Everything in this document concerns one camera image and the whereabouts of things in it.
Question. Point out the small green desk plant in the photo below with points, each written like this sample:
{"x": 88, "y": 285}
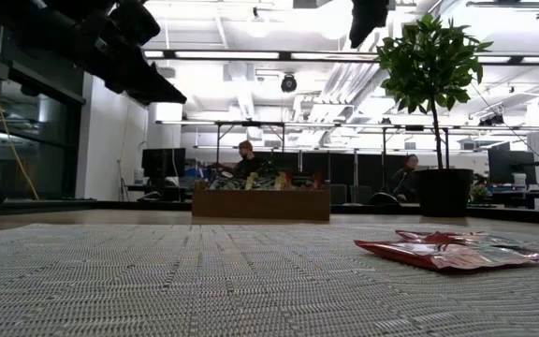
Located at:
{"x": 479, "y": 194}

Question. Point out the wooden three-compartment box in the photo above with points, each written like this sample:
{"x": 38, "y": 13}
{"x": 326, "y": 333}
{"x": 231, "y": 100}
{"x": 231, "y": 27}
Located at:
{"x": 260, "y": 206}

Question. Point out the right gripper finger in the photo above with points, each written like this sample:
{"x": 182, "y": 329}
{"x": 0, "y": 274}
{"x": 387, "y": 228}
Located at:
{"x": 368, "y": 19}

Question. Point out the black computer monitor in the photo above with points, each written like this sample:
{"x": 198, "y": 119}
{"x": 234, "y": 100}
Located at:
{"x": 162, "y": 164}
{"x": 508, "y": 166}

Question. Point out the black dome ceiling camera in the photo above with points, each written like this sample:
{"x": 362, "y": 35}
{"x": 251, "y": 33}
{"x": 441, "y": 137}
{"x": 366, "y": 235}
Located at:
{"x": 288, "y": 83}

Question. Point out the black office chair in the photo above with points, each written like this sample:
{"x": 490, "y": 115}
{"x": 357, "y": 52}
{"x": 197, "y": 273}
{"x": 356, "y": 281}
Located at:
{"x": 384, "y": 199}

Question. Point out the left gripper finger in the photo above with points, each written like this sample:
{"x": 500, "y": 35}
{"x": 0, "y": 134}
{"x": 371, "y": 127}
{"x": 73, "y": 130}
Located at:
{"x": 157, "y": 86}

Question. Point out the person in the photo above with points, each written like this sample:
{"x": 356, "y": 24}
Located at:
{"x": 248, "y": 164}
{"x": 405, "y": 178}

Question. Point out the grey woven placemat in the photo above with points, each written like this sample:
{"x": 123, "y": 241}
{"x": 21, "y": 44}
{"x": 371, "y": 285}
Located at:
{"x": 157, "y": 290}

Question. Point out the green plant in black pot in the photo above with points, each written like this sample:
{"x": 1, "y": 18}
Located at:
{"x": 442, "y": 192}

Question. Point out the white bottle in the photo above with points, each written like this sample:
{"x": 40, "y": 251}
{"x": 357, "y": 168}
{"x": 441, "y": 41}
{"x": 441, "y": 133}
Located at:
{"x": 139, "y": 177}

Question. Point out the white cup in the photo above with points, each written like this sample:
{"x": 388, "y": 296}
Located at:
{"x": 520, "y": 180}

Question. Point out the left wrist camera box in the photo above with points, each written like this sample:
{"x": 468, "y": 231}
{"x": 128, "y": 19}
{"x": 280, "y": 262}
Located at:
{"x": 134, "y": 21}

